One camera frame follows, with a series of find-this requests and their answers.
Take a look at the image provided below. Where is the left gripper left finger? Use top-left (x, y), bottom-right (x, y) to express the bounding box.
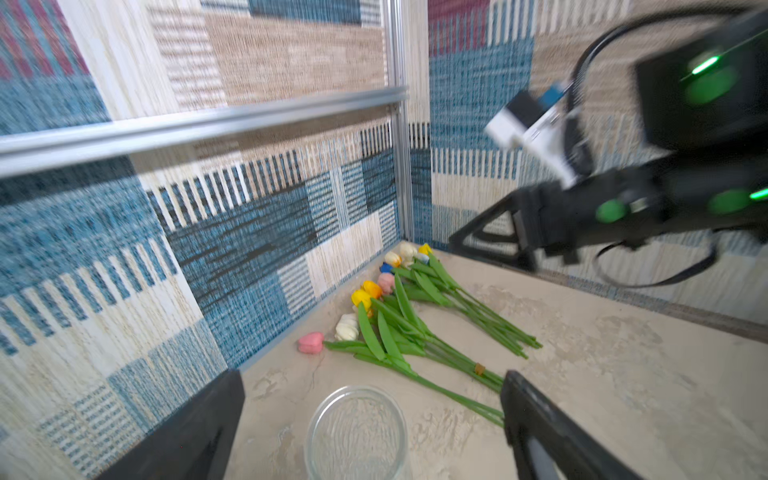
top-left (100, 369), bottom-right (245, 479)

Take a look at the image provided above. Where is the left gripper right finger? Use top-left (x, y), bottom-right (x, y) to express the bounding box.
top-left (500, 370), bottom-right (639, 479)

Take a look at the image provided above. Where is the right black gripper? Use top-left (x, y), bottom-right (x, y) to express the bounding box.
top-left (448, 167), bottom-right (664, 272)

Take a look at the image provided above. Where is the pink tulip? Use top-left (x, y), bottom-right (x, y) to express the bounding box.
top-left (298, 332), bottom-right (504, 427)

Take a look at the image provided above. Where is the clear glass vase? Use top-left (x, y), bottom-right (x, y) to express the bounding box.
top-left (304, 385), bottom-right (412, 479)

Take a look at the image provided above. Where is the tulip bunch yellow orange pink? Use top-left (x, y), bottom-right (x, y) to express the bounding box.
top-left (350, 278), bottom-right (503, 387)

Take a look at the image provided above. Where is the white tulip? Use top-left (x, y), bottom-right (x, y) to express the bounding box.
top-left (324, 303), bottom-right (503, 426)

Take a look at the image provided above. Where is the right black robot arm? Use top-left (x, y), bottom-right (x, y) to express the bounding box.
top-left (449, 4), bottom-right (767, 271)

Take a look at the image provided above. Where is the tulip bunch blue yellow white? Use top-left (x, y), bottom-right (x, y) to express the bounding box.
top-left (382, 244), bottom-right (543, 359)

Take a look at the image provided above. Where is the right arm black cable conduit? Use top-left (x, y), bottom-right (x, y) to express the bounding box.
top-left (563, 5), bottom-right (751, 181)

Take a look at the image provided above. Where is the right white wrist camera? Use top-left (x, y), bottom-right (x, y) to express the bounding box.
top-left (484, 82), bottom-right (579, 189)

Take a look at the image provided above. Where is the aluminium frame crossbar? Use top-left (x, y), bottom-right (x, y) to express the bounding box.
top-left (1, 86), bottom-right (408, 179)

